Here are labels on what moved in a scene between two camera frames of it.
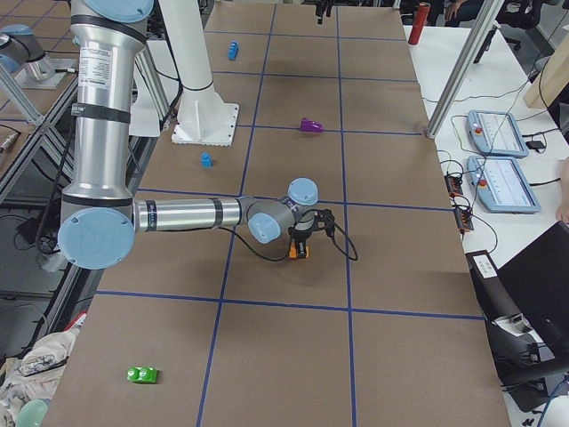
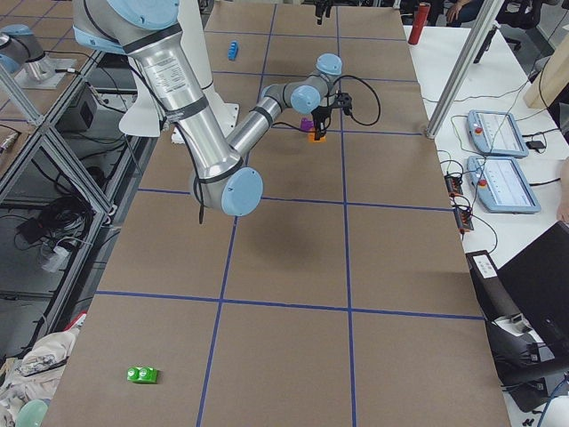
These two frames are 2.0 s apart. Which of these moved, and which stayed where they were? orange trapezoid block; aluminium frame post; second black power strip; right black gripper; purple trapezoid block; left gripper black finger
Moved: orange trapezoid block; right black gripper
Stayed: aluminium frame post; purple trapezoid block; left gripper black finger; second black power strip
